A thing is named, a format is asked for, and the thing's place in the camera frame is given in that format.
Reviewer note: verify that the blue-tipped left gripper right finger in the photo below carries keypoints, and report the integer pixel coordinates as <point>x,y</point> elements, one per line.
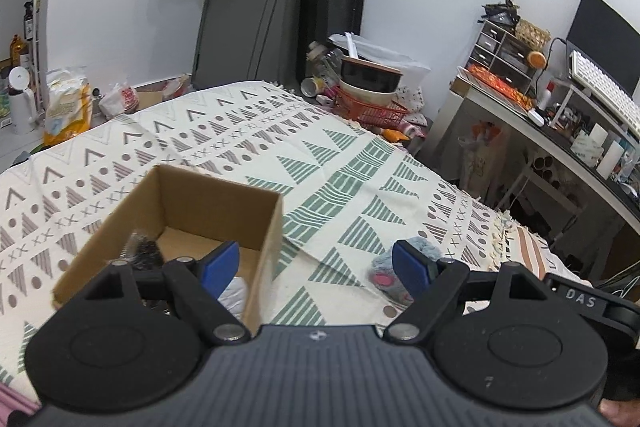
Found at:
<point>435,287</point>

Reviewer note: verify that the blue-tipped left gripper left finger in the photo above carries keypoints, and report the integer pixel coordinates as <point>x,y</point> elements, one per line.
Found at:
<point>196,285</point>

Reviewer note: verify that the white shiny pouch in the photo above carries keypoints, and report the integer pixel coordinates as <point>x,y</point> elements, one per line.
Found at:
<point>234,297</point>

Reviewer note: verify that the grey pink plush toy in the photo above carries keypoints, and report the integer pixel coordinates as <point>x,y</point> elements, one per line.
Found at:
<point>383,277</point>

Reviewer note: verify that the black sequin pouch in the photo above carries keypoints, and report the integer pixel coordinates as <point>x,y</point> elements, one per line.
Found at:
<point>142,253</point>

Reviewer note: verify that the person's right hand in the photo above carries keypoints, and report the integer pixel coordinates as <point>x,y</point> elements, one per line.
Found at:
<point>621,413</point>

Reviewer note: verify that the open cardboard box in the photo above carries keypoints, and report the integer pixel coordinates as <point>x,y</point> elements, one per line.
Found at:
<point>189,214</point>

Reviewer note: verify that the patterned white green blanket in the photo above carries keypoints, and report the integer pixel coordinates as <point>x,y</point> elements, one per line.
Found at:
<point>347,195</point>

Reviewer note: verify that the white desk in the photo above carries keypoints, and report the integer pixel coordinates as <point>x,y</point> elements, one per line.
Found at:
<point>586,220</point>

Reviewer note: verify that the red plastic basket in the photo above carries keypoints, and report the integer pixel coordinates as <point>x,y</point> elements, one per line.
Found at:
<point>386,117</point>

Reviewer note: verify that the white plastic bag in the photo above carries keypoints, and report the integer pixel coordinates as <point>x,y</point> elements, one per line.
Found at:
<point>121,99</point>

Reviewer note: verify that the orange snack package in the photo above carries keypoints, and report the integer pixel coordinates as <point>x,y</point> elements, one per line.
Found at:
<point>493,81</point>

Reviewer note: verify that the black beige round bowl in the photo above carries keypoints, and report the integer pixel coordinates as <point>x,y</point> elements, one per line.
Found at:
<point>369,82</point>

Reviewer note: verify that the yellow white pet food bag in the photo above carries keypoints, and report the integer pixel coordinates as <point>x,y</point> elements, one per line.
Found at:
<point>69,105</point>

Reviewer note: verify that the pink bed sheet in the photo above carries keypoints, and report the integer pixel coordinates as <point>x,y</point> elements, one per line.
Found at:
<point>12,401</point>

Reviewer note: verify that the white keyboard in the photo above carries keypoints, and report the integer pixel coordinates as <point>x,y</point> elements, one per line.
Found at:
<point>605,89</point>

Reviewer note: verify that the grey mini drawer organizer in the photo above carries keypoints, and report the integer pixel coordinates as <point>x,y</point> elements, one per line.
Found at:
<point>501,53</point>

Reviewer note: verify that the clear plastic storage bin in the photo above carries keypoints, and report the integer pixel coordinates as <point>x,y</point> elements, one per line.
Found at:
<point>413,72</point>

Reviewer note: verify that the white kettle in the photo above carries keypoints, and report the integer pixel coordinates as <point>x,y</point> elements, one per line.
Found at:
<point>22,101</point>

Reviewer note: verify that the woven wicker basket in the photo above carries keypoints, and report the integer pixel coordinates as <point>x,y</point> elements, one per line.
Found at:
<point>533,36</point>

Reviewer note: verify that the black computer monitor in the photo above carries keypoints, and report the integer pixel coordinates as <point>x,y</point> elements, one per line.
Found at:
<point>605,37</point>

